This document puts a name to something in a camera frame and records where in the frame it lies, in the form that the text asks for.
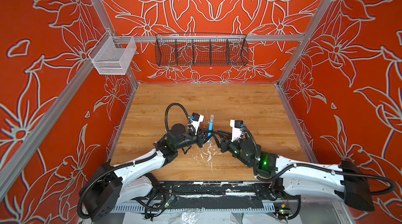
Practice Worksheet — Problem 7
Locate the blue marker pen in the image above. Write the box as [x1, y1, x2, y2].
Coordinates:
[207, 119, 213, 141]

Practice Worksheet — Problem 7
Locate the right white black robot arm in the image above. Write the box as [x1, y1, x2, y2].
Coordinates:
[207, 129, 396, 211]

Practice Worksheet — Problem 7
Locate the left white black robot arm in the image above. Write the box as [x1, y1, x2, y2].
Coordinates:
[77, 124, 214, 221]

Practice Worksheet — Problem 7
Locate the white mesh basket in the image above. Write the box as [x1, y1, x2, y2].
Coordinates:
[89, 30, 137, 75]

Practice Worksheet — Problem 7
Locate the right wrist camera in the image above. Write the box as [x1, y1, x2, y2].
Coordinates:
[230, 120, 244, 142]

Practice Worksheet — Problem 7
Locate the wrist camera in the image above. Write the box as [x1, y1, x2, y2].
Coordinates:
[230, 120, 244, 142]
[188, 113, 204, 135]

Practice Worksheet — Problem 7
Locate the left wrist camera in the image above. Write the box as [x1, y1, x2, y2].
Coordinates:
[188, 113, 204, 135]

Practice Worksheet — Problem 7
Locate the left base cable bundle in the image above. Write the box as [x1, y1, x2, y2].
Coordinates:
[134, 190, 175, 221]

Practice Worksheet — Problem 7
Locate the base cable bundle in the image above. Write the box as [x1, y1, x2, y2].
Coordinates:
[272, 194, 304, 224]
[134, 190, 175, 221]

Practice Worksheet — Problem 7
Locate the right base cable bundle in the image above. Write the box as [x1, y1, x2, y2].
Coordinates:
[272, 194, 304, 224]

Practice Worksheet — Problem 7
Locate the grey slotted cable duct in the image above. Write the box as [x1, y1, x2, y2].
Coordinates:
[109, 201, 276, 215]

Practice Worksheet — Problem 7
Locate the black wire basket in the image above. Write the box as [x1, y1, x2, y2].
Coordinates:
[155, 32, 249, 67]

